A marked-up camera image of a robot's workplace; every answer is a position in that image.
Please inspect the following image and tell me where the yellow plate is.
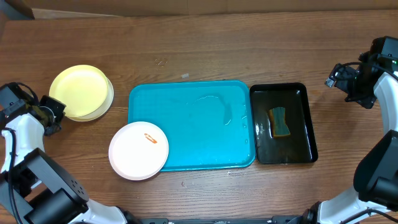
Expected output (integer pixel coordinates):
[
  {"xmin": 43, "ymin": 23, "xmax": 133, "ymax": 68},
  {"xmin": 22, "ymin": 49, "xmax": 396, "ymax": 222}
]
[{"xmin": 49, "ymin": 65, "xmax": 108, "ymax": 117}]

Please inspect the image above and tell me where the white plate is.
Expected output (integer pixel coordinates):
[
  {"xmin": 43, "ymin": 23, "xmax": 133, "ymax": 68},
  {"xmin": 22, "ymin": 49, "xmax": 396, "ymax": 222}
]
[
  {"xmin": 68, "ymin": 79, "xmax": 114, "ymax": 122},
  {"xmin": 108, "ymin": 121, "xmax": 169, "ymax": 181}
]

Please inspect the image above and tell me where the green yellow sponge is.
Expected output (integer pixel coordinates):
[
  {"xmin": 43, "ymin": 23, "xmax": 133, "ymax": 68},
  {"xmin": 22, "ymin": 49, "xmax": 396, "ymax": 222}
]
[{"xmin": 268, "ymin": 107, "xmax": 290, "ymax": 138}]

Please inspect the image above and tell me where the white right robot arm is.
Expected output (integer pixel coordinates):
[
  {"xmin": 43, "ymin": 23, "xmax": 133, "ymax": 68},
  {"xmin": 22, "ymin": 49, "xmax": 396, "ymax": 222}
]
[{"xmin": 291, "ymin": 52, "xmax": 397, "ymax": 223}]

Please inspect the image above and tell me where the black water tray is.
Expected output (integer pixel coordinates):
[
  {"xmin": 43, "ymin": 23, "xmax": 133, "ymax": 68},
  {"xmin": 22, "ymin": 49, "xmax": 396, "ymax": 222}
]
[{"xmin": 250, "ymin": 83, "xmax": 318, "ymax": 164}]

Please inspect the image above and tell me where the blue plastic tray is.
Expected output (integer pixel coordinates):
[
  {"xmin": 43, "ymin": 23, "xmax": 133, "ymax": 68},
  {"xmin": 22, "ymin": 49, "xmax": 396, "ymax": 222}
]
[{"xmin": 127, "ymin": 80, "xmax": 256, "ymax": 172}]

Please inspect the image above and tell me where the cardboard backdrop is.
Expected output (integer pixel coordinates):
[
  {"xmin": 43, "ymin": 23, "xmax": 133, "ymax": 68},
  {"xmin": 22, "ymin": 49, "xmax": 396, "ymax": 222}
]
[{"xmin": 1, "ymin": 0, "xmax": 397, "ymax": 17}]

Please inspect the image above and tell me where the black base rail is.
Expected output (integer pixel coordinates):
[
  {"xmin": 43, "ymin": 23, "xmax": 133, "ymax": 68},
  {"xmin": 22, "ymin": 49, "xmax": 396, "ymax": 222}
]
[{"xmin": 140, "ymin": 215, "xmax": 302, "ymax": 224}]

